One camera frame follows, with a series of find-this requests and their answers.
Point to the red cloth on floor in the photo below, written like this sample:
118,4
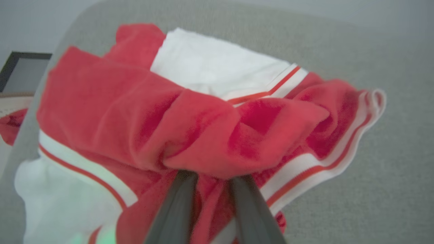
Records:
10,128

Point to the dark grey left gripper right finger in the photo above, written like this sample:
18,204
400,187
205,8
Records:
252,217

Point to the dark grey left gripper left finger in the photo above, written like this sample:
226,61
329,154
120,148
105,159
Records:
173,217

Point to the red and white garment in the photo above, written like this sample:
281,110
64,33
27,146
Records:
101,101

